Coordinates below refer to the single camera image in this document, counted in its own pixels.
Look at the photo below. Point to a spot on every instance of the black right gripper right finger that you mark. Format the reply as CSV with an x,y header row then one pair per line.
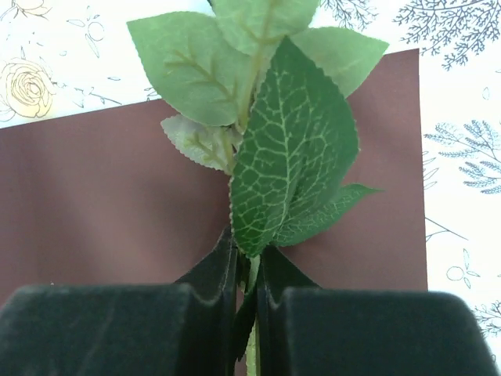
x,y
308,330

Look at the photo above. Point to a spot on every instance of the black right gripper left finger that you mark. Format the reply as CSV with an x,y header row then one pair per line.
x,y
182,328

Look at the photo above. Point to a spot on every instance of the red paper bouquet wrap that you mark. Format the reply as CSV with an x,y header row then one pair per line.
x,y
103,197

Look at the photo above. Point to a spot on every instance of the pink artificial flower bunch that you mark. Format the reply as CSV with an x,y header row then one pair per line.
x,y
262,95

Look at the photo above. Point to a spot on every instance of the floral patterned table mat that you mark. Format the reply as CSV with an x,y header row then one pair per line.
x,y
62,58

